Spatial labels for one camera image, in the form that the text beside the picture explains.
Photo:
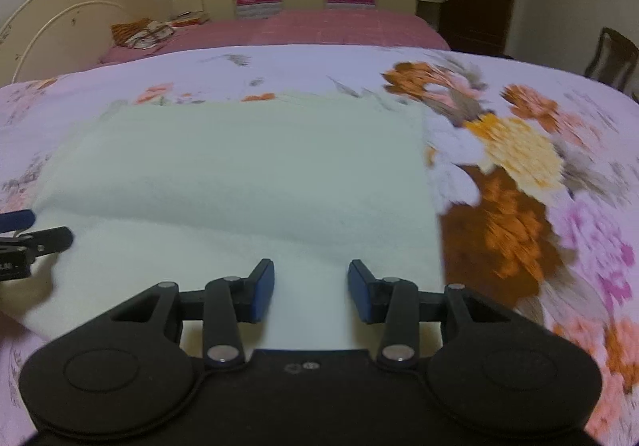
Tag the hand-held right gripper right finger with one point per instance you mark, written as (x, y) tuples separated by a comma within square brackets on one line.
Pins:
[(358, 291)]

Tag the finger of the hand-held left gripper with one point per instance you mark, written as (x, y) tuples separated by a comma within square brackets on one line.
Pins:
[(20, 219), (50, 240)]

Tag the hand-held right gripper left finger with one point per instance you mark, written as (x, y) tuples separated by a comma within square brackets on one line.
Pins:
[(263, 291)]

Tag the cream knit sweater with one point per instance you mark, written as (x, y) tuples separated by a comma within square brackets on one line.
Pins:
[(239, 186)]

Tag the purple floral bedsheet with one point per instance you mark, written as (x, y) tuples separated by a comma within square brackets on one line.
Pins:
[(524, 186)]

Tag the cream arched headboard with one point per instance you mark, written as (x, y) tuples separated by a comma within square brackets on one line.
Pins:
[(55, 22)]

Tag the orange knitted cloth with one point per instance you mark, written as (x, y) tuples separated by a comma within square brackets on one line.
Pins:
[(125, 30)]

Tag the patterned cushion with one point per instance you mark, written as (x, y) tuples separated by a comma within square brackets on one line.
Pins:
[(150, 36)]

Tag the pink checked bedspread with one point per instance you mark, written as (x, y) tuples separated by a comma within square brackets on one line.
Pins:
[(309, 29)]

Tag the dark wooden chair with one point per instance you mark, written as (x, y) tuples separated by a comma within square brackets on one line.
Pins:
[(611, 59)]

